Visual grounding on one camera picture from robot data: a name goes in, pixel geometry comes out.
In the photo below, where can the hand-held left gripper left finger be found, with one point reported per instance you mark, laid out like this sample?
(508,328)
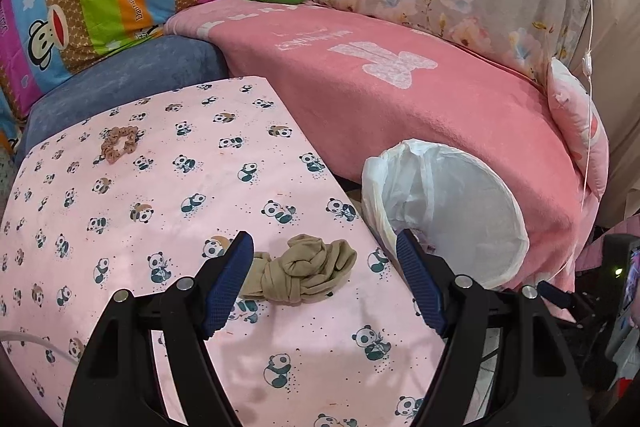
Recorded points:
(230,287)

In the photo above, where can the tan knotted stocking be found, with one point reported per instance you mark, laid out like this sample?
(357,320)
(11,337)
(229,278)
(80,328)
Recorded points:
(305,269)

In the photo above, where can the blue-grey cushion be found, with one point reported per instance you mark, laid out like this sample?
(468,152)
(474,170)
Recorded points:
(125,72)

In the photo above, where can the bin with white bag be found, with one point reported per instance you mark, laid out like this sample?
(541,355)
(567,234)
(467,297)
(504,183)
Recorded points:
(450,202)

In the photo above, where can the pink and white pillow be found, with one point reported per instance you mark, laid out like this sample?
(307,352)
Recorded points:
(580,122)

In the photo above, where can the dark device with screen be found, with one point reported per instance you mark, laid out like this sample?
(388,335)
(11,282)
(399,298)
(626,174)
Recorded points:
(612,267)

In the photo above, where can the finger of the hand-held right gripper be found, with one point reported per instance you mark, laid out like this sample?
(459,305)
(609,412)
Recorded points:
(555,294)

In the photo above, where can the pink panda printed sheet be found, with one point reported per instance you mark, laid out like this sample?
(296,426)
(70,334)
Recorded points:
(150,197)

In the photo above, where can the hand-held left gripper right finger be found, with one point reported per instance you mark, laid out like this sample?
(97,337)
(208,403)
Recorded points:
(420,287)

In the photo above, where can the brown scrunchie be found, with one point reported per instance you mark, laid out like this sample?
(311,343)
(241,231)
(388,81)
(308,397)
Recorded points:
(117,146)

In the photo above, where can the pink blanket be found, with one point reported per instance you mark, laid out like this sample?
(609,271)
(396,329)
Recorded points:
(400,97)

